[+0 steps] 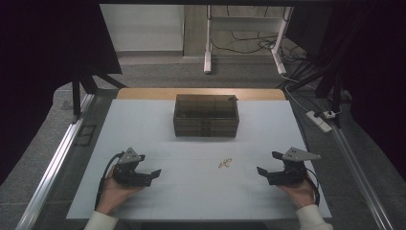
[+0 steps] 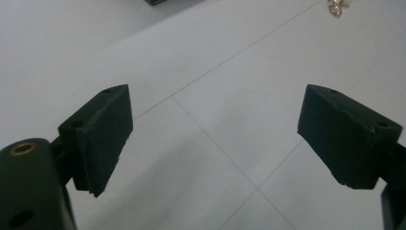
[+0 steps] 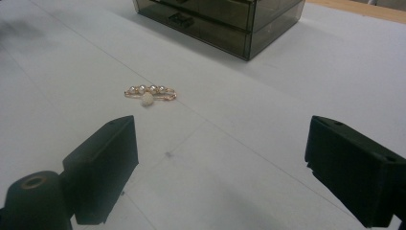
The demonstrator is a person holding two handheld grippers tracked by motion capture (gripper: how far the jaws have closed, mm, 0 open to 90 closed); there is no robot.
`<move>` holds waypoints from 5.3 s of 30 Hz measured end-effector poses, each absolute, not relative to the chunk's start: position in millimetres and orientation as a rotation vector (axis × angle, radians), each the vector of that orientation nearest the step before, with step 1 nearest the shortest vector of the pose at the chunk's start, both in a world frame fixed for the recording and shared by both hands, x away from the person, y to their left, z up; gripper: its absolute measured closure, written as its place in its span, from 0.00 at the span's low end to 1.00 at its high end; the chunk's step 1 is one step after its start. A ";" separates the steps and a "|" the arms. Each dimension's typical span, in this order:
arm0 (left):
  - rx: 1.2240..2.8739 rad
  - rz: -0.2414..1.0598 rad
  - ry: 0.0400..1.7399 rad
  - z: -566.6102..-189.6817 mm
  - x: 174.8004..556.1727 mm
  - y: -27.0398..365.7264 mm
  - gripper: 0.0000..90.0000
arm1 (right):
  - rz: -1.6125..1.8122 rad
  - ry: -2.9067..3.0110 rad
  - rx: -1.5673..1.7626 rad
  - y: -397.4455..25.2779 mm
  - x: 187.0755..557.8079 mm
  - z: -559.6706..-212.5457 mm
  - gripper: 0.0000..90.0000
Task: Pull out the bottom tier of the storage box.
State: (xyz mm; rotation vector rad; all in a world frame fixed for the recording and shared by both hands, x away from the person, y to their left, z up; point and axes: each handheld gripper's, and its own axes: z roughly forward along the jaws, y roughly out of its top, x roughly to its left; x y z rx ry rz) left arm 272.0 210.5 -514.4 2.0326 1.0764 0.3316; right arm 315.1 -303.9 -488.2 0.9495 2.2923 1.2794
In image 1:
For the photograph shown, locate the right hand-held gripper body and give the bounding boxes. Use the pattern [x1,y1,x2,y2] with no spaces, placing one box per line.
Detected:
[271,146,322,187]

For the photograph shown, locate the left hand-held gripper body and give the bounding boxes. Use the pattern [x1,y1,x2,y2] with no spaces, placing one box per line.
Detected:
[112,147,147,187]

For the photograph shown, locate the small gold bracelet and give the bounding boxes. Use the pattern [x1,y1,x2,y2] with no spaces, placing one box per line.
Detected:
[217,156,234,170]

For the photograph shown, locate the brown translucent drawer box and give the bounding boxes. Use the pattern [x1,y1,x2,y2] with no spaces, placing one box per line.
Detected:
[172,93,240,139]

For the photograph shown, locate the person's right hand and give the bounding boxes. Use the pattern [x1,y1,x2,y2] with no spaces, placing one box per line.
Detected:
[277,172,318,211]

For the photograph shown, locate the person's left hand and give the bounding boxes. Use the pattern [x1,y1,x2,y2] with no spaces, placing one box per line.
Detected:
[95,166,146,216]

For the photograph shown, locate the white power strip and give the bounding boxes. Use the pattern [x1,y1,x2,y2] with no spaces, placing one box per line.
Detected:
[304,110,333,134]

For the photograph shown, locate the white table mat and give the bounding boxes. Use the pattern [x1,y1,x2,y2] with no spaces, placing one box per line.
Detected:
[65,98,333,221]

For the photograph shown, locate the black stand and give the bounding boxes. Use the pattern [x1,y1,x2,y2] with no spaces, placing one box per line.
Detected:
[277,57,345,129]
[71,67,129,118]

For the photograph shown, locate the black curtain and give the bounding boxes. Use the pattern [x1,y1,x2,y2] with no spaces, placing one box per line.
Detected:
[0,0,123,187]
[286,0,406,181]

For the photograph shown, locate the white cabinet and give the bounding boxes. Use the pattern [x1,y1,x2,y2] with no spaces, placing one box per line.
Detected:
[99,3,186,54]

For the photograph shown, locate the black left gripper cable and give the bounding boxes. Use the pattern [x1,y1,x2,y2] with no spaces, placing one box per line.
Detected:
[94,151,125,211]

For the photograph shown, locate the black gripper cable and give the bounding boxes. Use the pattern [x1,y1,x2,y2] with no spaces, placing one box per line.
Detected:
[304,168,321,207]
[94,151,125,211]

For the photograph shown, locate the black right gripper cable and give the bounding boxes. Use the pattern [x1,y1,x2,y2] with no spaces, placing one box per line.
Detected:
[304,168,321,207]

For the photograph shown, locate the white floor cable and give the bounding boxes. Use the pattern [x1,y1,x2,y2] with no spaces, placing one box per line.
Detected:
[282,74,310,113]

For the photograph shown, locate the aluminium rail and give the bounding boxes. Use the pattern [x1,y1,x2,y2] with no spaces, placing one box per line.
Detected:
[14,93,97,230]
[330,126,395,230]

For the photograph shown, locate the black floor cables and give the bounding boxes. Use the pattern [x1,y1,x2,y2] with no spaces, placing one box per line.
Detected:
[210,31,308,64]

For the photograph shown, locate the white desk frame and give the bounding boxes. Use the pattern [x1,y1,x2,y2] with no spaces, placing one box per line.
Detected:
[203,4,295,77]

